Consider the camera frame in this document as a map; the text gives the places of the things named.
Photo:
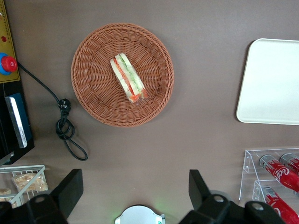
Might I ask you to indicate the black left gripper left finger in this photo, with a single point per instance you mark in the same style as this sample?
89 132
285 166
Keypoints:
73 184

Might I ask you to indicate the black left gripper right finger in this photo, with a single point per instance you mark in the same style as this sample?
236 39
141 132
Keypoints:
196 186

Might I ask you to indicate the triangle sandwich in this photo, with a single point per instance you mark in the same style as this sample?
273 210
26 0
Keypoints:
127 74

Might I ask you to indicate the round brown wicker basket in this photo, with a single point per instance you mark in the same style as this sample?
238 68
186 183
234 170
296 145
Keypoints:
93 93

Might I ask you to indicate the cream plastic serving tray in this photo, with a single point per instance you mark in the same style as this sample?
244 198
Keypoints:
268 81

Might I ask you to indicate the crispy rice snack pack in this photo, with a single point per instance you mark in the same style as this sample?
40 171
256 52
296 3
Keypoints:
4 191
30 183

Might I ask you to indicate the clear acrylic bottle rack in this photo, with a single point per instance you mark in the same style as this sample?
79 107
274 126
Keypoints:
248 163

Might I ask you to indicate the black equipment base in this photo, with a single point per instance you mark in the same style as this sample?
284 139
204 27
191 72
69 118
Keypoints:
23 152

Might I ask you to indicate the red cola aluminium bottle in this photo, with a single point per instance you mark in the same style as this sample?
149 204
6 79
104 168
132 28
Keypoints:
292 162
278 205
280 173

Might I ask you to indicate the silver metal bar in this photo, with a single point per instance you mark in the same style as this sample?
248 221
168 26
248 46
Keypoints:
16 121

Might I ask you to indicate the red emergency stop button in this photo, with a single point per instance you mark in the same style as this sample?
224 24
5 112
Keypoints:
9 64

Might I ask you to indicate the yellow control box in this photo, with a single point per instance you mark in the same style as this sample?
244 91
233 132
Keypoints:
7 28

